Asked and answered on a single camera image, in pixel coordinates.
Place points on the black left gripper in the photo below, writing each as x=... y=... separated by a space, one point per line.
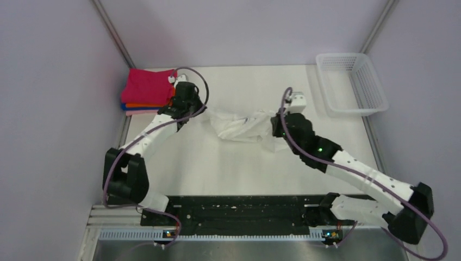
x=197 y=97

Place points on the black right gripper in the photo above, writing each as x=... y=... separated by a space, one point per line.
x=275 y=122

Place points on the white t shirt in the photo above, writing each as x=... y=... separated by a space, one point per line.
x=254 y=128

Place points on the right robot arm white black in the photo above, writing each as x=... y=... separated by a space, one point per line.
x=402 y=209

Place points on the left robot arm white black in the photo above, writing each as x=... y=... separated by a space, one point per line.
x=125 y=173

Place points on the folded crimson t shirt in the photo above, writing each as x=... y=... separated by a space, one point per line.
x=148 y=87

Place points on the folded orange t shirt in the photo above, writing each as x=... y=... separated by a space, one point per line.
x=153 y=97

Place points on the folded pink t shirt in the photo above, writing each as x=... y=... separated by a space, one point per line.
x=138 y=112

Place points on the white plastic basket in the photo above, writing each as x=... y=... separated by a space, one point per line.
x=349 y=85

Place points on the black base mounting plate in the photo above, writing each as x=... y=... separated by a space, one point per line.
x=245 y=215

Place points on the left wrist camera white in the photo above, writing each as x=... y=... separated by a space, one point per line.
x=177 y=79

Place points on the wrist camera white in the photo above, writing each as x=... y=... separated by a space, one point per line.
x=296 y=103
x=177 y=79

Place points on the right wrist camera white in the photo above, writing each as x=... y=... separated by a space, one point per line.
x=296 y=103

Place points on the aluminium extrusion rail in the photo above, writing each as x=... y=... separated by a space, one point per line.
x=102 y=217

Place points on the white slotted cable duct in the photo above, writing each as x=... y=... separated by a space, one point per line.
x=161 y=235

